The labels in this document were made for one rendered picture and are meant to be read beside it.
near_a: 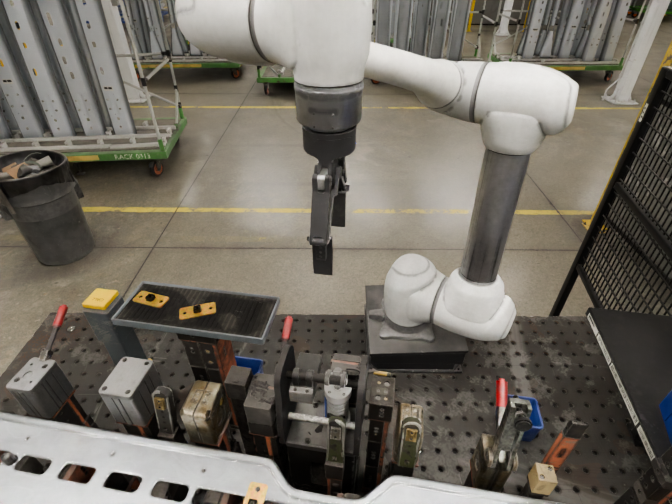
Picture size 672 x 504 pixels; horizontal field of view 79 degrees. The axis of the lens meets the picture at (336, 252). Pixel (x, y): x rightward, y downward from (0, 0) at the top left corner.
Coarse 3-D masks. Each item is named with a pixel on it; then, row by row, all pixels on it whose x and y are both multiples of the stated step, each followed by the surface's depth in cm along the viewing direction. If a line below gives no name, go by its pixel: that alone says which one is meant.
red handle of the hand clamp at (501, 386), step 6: (498, 384) 83; (504, 384) 82; (498, 390) 82; (504, 390) 82; (498, 396) 82; (504, 396) 82; (498, 402) 82; (504, 402) 81; (498, 408) 82; (504, 408) 81; (498, 414) 81; (498, 420) 81; (498, 426) 80; (504, 456) 78; (504, 462) 78
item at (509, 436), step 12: (516, 396) 74; (516, 408) 72; (528, 408) 71; (504, 420) 74; (516, 420) 69; (528, 420) 69; (504, 432) 74; (516, 432) 75; (504, 444) 77; (516, 444) 75
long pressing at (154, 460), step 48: (0, 432) 90; (48, 432) 90; (96, 432) 89; (0, 480) 82; (48, 480) 82; (96, 480) 82; (144, 480) 82; (192, 480) 82; (240, 480) 82; (384, 480) 81
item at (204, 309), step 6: (192, 306) 98; (198, 306) 97; (204, 306) 98; (210, 306) 98; (180, 312) 96; (192, 312) 96; (198, 312) 96; (204, 312) 96; (210, 312) 96; (180, 318) 95; (186, 318) 95
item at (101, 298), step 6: (96, 294) 102; (102, 294) 102; (108, 294) 102; (114, 294) 102; (90, 300) 100; (96, 300) 100; (102, 300) 100; (108, 300) 100; (84, 306) 99; (90, 306) 99; (96, 306) 99; (102, 306) 98
